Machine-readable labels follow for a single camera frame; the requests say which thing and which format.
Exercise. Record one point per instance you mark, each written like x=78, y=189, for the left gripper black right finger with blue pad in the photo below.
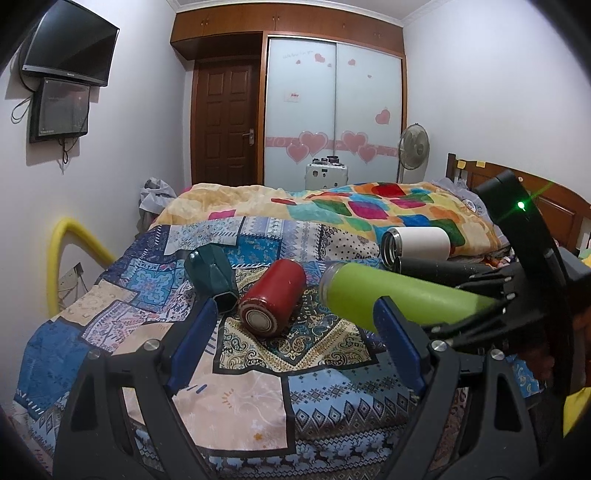
x=471, y=421

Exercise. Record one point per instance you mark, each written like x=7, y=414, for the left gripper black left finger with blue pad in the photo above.
x=96, y=437

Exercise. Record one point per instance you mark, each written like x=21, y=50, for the green tumbler cup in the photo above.
x=350, y=291

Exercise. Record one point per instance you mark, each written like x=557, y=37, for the black thermos cup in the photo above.
x=449, y=273

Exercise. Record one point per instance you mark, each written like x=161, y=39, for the white steel-rimmed cup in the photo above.
x=426, y=243

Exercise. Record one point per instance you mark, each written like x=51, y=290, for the dark green faceted cup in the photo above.
x=212, y=276

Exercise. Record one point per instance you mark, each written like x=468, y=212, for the red cylindrical cup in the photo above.
x=267, y=307

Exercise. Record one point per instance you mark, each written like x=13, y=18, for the wooden bed headboard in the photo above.
x=566, y=213

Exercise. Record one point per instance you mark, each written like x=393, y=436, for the grey pillow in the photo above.
x=459, y=188

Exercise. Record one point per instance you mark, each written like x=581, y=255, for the blue patchwork patterned cloth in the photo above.
x=207, y=352

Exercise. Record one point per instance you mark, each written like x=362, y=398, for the colourful patch fleece blanket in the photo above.
x=365, y=209

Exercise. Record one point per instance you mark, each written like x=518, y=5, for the standing electric fan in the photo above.
x=413, y=149

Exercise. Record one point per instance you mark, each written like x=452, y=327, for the yellow foam tube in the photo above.
x=70, y=242

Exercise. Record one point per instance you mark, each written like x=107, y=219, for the grey clothes pile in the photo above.
x=154, y=196

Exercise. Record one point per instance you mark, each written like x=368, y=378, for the white appliance box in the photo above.
x=325, y=173

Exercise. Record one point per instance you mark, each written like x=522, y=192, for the sliding wardrobe with hearts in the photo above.
x=330, y=99

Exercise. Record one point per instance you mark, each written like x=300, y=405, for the brown wooden door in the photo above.
x=223, y=122

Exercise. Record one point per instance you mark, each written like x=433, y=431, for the black wall panel box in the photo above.
x=59, y=111

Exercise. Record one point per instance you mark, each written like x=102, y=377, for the wall-mounted black television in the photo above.
x=70, y=42

